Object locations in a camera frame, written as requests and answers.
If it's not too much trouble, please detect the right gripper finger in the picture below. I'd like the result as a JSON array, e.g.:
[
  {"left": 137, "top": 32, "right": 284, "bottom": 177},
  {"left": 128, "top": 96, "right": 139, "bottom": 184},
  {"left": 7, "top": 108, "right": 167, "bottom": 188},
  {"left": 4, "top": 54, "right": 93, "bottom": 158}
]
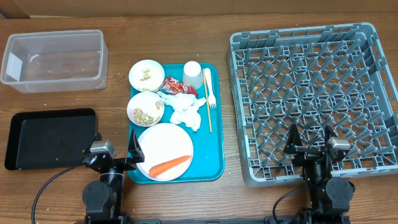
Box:
[
  {"left": 285, "top": 124, "right": 303, "bottom": 149},
  {"left": 324, "top": 125, "right": 337, "bottom": 140}
]

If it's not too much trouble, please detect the orange carrot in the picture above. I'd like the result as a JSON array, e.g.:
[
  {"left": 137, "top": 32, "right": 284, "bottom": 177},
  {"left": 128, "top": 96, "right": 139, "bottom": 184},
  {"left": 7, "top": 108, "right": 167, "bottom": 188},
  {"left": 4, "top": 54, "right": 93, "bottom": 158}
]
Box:
[{"left": 149, "top": 155, "right": 190, "bottom": 177}]

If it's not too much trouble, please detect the pink bowl with peanuts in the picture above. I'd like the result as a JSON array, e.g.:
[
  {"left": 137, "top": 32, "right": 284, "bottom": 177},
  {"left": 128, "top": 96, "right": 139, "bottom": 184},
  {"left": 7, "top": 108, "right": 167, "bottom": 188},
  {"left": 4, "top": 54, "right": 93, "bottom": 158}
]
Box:
[{"left": 127, "top": 92, "right": 165, "bottom": 127}]

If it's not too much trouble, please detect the red snack wrapper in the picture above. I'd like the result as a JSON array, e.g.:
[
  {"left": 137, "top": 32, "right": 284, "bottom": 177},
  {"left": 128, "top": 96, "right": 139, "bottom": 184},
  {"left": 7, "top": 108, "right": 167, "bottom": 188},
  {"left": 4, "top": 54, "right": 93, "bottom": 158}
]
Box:
[{"left": 160, "top": 77, "right": 198, "bottom": 96}]

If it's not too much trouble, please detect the white bowl with rice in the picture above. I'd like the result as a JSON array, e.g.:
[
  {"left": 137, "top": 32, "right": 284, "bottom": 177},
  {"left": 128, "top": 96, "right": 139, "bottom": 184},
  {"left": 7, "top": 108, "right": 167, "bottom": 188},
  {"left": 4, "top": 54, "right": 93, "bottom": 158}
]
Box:
[{"left": 129, "top": 60, "right": 165, "bottom": 92}]

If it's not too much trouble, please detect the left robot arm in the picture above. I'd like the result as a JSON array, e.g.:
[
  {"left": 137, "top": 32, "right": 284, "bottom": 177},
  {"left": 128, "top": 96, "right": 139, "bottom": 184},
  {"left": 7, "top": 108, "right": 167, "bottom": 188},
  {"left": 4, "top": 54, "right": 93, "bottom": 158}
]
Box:
[{"left": 82, "top": 130, "right": 145, "bottom": 223}]

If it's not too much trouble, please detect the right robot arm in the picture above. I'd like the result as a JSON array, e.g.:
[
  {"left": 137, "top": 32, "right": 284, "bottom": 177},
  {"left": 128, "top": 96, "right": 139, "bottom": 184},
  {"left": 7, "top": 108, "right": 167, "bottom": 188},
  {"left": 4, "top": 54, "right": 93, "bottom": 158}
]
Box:
[{"left": 284, "top": 124, "right": 355, "bottom": 224}]

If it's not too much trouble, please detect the grey dishwasher rack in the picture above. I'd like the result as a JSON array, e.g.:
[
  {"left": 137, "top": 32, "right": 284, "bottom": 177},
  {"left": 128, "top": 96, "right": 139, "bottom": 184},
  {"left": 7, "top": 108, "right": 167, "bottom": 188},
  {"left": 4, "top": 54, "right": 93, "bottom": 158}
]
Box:
[{"left": 226, "top": 22, "right": 397, "bottom": 187}]

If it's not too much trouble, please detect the pink round plate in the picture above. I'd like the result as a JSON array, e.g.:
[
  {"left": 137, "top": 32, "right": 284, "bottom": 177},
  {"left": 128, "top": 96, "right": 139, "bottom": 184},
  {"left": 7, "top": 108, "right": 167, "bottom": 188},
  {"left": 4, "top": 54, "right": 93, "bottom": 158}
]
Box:
[{"left": 137, "top": 123, "right": 194, "bottom": 182}]

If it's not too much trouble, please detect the black plastic tray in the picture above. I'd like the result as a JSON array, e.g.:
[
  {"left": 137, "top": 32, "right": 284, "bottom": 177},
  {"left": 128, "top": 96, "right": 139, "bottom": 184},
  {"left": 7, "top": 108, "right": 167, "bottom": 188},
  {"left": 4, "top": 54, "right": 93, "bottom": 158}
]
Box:
[{"left": 4, "top": 108, "right": 98, "bottom": 170}]

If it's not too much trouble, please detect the teal serving tray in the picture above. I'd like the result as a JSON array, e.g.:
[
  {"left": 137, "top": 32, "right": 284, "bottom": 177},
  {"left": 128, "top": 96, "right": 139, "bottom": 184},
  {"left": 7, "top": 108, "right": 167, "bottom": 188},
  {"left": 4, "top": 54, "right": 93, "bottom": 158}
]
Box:
[{"left": 128, "top": 62, "right": 224, "bottom": 184}]

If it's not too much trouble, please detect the crumpled white tissue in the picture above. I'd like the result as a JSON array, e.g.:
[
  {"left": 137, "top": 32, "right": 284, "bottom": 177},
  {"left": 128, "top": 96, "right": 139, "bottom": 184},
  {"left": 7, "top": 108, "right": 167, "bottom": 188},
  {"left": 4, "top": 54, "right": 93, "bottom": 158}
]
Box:
[{"left": 157, "top": 91, "right": 206, "bottom": 131}]

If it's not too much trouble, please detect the clear plastic bin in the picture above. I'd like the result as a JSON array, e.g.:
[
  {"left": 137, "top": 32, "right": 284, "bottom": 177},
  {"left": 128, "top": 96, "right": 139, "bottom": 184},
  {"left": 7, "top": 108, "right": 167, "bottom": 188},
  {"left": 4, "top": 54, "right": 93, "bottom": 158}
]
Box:
[{"left": 1, "top": 30, "right": 108, "bottom": 93}]

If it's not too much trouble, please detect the wooden chopstick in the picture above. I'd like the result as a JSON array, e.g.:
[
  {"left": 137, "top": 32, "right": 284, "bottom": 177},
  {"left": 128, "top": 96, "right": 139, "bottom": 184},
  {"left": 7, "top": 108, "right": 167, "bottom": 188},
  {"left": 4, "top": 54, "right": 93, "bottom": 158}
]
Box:
[{"left": 202, "top": 68, "right": 213, "bottom": 133}]

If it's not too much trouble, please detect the white plastic fork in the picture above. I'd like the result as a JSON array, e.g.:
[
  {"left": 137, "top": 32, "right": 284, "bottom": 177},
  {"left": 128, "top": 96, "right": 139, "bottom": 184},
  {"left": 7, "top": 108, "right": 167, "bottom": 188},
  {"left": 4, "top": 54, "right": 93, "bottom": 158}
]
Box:
[{"left": 204, "top": 68, "right": 216, "bottom": 109}]

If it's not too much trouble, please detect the white paper cup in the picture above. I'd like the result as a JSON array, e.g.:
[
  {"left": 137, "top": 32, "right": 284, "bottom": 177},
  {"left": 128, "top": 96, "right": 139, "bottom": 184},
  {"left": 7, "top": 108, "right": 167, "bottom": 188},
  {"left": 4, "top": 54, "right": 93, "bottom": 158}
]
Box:
[{"left": 182, "top": 61, "right": 203, "bottom": 90}]

